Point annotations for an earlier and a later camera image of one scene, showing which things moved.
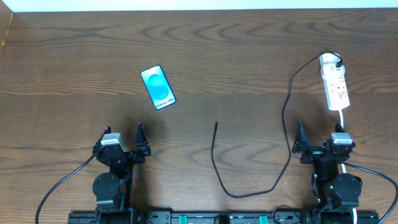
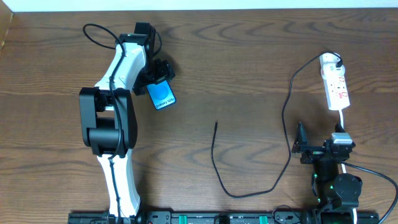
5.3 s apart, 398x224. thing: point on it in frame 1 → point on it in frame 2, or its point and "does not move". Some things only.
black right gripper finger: [338, 128] does not move
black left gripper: [123, 153] → [158, 78]
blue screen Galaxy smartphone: [158, 88] does not move
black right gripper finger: [301, 142] does not move
